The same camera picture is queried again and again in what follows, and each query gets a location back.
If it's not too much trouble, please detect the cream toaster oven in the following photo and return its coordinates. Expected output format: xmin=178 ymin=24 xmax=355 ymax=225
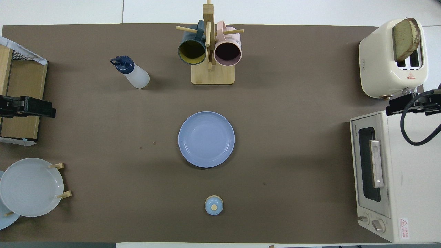
xmin=350 ymin=110 xmax=441 ymax=243

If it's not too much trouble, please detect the white plate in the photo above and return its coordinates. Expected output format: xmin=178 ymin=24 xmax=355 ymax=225
xmin=0 ymin=158 xmax=64 ymax=217

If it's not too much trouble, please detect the squeeze bottle with blue cap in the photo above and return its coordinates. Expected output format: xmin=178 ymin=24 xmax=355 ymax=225
xmin=110 ymin=56 xmax=150 ymax=89

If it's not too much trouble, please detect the bread slice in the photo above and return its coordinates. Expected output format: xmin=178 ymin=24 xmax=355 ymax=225
xmin=393 ymin=18 xmax=421 ymax=63

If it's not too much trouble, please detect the wooden mug tree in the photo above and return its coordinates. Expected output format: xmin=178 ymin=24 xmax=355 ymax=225
xmin=176 ymin=0 xmax=244 ymax=85

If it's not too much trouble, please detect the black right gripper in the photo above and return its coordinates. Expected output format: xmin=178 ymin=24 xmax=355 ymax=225
xmin=386 ymin=89 xmax=441 ymax=116

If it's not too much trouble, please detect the brown table mat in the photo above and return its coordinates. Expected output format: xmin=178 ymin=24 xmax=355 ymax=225
xmin=0 ymin=23 xmax=425 ymax=243

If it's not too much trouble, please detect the wooden shelf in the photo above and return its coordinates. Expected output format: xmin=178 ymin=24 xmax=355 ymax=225
xmin=0 ymin=45 xmax=48 ymax=140

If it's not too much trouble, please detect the black wire basket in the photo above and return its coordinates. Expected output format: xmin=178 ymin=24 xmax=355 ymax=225
xmin=12 ymin=48 xmax=37 ymax=62

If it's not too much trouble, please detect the dark teal mug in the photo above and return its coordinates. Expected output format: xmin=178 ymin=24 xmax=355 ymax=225
xmin=178 ymin=20 xmax=207 ymax=65

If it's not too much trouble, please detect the pink mug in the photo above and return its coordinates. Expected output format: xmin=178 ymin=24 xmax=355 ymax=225
xmin=214 ymin=21 xmax=243 ymax=67

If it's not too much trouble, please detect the white crumpled paper sheet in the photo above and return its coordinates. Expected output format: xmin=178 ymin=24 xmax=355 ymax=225
xmin=0 ymin=137 xmax=37 ymax=147

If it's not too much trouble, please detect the cream two-slot toaster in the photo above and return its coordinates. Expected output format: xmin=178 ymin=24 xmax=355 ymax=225
xmin=359 ymin=19 xmax=429 ymax=99

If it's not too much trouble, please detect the light blue plate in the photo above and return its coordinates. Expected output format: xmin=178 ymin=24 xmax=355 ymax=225
xmin=0 ymin=170 xmax=21 ymax=230

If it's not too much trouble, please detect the blue round plate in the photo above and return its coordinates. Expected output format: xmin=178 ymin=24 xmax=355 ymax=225
xmin=178 ymin=111 xmax=235 ymax=168

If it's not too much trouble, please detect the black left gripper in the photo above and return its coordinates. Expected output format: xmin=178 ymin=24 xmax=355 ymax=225
xmin=0 ymin=95 xmax=56 ymax=118

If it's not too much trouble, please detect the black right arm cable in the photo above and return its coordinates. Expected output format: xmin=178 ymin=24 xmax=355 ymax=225
xmin=400 ymin=90 xmax=441 ymax=146

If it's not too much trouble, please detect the wooden plate rack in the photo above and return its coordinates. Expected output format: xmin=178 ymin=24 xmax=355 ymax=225
xmin=4 ymin=163 xmax=72 ymax=217

